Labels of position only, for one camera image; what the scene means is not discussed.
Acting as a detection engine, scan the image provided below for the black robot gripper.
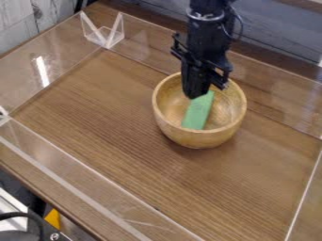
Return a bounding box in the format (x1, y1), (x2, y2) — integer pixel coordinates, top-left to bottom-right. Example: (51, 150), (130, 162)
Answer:
(171, 8), (235, 99)

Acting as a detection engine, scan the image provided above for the green rectangular block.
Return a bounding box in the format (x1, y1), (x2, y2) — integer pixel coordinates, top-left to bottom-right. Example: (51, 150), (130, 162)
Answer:
(182, 90), (215, 130)

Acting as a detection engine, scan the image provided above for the brown wooden bowl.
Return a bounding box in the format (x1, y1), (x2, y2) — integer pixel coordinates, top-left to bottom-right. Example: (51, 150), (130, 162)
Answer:
(153, 72), (247, 149)

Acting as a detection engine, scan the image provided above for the clear acrylic tray wall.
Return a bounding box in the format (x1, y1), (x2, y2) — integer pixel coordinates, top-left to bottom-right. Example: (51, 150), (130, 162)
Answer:
(0, 2), (322, 241)

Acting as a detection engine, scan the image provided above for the black cable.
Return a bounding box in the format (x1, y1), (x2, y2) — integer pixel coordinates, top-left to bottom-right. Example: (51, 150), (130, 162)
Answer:
(0, 211), (46, 241)

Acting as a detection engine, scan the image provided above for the yellow black device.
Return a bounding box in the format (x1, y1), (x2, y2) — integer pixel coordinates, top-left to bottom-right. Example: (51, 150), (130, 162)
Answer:
(26, 203), (76, 241)

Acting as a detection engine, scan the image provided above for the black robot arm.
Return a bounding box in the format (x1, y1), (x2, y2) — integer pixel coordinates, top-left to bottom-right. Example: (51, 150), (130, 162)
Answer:
(171, 0), (234, 99)

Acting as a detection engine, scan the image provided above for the clear acrylic corner bracket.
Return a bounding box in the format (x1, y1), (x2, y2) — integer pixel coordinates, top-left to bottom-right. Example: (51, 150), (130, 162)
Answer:
(79, 12), (124, 49)

